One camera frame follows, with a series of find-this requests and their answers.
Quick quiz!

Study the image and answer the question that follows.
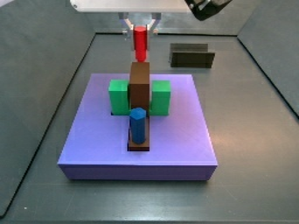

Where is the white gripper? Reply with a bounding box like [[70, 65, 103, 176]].
[[70, 0, 190, 38]]

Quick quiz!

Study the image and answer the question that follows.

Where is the red hexagonal peg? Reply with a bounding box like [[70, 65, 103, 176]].
[[134, 26, 147, 62]]

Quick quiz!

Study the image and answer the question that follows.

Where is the purple base board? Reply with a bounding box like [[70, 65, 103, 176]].
[[58, 73, 218, 181]]

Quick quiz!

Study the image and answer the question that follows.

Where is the green block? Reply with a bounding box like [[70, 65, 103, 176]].
[[108, 80, 172, 116]]

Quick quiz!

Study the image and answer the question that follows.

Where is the brown upright block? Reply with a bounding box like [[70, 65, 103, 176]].
[[128, 62, 150, 151]]

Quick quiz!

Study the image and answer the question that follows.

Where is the blue hexagonal peg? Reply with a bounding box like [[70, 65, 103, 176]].
[[130, 108, 146, 144]]

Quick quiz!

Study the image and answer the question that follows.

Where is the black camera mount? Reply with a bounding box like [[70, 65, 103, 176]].
[[184, 0, 232, 21]]

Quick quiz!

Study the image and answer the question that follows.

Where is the black angle bracket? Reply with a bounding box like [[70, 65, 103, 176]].
[[170, 43, 215, 68]]

